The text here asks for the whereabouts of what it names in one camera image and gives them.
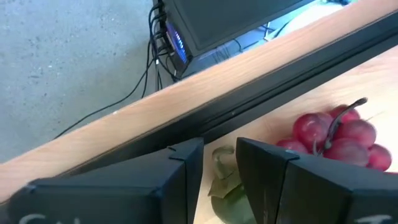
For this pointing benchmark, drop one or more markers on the black computer tower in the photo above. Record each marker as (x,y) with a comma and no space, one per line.
(224,21)

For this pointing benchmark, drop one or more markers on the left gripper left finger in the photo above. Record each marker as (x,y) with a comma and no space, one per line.
(124,186)

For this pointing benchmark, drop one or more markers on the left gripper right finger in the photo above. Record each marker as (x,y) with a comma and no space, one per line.
(311,193)

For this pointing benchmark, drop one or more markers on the red grape bunch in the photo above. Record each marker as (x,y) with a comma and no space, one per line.
(354,133)

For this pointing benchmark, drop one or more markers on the black aluminium table frame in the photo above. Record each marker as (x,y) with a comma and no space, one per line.
(248,102)

